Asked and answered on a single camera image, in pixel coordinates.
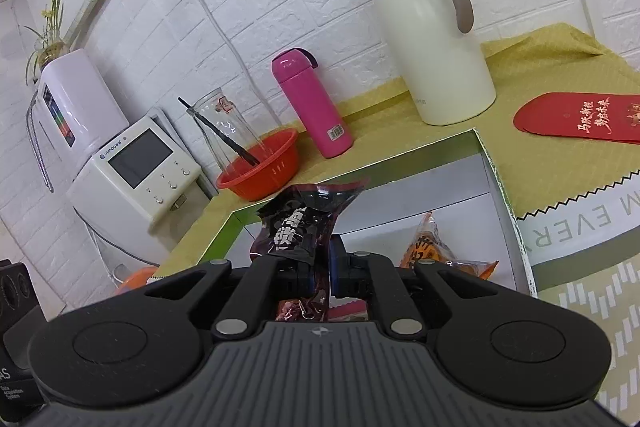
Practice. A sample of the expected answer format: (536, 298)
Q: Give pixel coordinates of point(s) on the white water purifier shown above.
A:
(85, 97)

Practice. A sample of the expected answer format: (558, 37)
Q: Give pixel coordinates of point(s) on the potted green plant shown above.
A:
(50, 42)

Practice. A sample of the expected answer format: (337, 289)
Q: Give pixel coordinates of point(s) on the orange round object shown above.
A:
(137, 280)

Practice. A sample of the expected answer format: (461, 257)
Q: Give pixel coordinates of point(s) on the white cardboard box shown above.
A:
(400, 187)

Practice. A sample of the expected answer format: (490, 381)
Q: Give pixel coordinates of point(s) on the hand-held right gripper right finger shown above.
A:
(336, 272)

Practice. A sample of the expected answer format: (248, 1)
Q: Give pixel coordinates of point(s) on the yellow-green tablecloth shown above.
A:
(390, 117)

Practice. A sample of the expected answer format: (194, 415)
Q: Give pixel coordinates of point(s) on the dark red snack packet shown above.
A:
(295, 227)

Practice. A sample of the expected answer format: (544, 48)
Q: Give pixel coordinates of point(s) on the pink thermos bottle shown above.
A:
(312, 107)

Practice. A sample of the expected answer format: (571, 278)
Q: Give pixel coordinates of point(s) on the cream thermal jug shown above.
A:
(440, 57)

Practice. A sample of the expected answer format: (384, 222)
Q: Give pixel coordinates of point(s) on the orange snack packet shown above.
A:
(425, 252)

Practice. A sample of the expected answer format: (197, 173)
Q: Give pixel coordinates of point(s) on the white water dispenser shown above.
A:
(100, 199)

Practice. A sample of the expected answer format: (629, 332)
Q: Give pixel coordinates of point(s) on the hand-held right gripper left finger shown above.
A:
(311, 283)

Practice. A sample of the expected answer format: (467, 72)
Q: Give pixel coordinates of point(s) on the red plastic basket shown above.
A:
(270, 177)

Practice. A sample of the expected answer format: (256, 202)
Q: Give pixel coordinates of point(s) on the red envelope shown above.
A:
(560, 117)

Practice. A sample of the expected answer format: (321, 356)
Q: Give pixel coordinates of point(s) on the glass carafe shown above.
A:
(240, 122)

